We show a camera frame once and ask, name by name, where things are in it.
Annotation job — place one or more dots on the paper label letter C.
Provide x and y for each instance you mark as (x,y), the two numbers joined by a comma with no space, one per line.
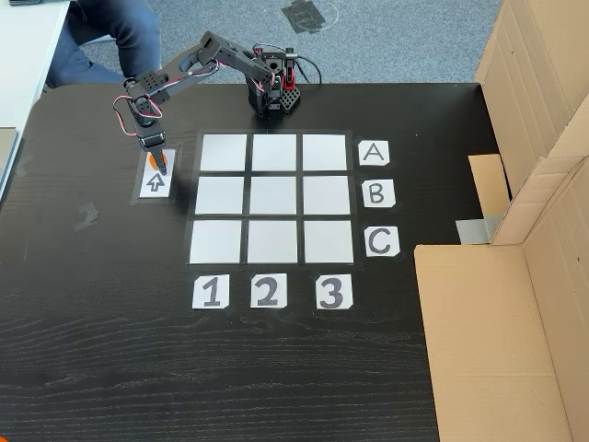
(382,241)

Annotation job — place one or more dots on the large brown cardboard box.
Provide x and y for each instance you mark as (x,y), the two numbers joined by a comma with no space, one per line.
(497,345)

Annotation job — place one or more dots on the grey flat panel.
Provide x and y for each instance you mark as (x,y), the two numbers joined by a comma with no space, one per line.
(7,152)

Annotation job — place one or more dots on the grey duct tape strip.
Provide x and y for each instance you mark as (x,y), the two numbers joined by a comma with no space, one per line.
(476,230)

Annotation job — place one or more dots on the red and black clamp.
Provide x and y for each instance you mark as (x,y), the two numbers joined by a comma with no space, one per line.
(289,73)

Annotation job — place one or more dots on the paper label number 3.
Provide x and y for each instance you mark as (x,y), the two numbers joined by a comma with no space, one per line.
(333,292)

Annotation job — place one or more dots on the white paper sheet with arrow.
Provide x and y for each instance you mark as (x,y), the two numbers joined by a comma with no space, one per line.
(156,191)

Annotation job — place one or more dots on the paper label letter A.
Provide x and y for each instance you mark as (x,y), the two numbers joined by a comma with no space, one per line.
(373,153)

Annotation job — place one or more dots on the person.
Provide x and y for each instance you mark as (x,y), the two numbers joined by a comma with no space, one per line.
(133,37)

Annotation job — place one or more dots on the paper label letter B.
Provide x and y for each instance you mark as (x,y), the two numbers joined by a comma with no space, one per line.
(378,193)

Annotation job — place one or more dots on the white desk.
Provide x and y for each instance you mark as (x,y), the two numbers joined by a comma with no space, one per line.
(23,55)

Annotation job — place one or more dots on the black tape patch on floor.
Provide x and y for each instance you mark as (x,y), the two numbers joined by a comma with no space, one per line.
(303,16)

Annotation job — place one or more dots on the paper label number 1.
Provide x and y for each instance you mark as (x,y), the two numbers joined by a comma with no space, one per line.
(210,292)

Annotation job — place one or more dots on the round orange token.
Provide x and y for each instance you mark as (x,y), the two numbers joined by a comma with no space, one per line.
(151,161)

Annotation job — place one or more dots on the white nine-square grid sheet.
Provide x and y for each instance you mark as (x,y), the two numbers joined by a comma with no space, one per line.
(271,195)

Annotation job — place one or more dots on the paper label number 2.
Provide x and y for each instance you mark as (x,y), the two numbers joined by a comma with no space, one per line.
(268,291)

